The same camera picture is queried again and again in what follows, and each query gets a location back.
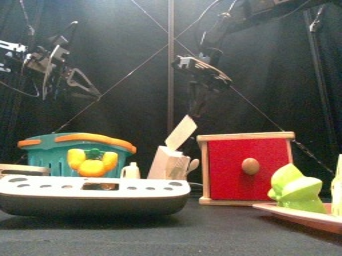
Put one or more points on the white toy spoon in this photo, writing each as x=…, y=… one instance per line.
x=194, y=165

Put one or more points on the white toy knife block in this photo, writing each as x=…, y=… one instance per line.
x=167, y=165

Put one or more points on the black frame post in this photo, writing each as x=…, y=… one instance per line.
x=318, y=83

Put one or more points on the metal vertical frame pole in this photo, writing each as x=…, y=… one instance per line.
x=171, y=40

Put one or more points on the cream shallow dish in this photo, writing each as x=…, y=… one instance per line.
x=21, y=169

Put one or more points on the teal basket orange rim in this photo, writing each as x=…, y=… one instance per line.
x=47, y=151

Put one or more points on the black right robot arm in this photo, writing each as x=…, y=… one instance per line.
x=218, y=30

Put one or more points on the red wooden drawer box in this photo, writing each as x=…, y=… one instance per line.
x=235, y=156

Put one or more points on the yellow toy pepper half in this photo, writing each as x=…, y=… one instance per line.
x=91, y=168

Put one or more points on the white dish rack tray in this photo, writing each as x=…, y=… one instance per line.
x=88, y=198

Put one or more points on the pale green toy piece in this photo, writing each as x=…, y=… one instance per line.
x=337, y=190

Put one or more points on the small white toy milk jug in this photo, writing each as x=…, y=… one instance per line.
x=130, y=171

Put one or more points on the wooden tray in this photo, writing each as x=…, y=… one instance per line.
x=302, y=216

